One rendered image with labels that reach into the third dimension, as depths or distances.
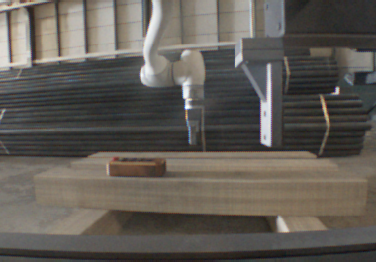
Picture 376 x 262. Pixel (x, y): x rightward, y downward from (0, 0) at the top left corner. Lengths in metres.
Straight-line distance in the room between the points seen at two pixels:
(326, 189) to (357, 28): 0.49
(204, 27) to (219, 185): 9.26
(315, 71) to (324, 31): 1.69
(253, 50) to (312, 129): 1.54
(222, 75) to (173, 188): 1.28
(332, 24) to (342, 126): 1.60
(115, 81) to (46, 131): 0.76
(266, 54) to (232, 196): 0.47
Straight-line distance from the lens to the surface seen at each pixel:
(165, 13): 0.73
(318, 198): 0.68
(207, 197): 0.63
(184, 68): 0.92
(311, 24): 0.23
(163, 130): 1.66
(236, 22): 9.75
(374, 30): 0.26
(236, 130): 1.61
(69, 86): 2.23
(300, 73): 1.87
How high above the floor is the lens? 0.39
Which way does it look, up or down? 5 degrees down
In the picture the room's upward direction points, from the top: 2 degrees counter-clockwise
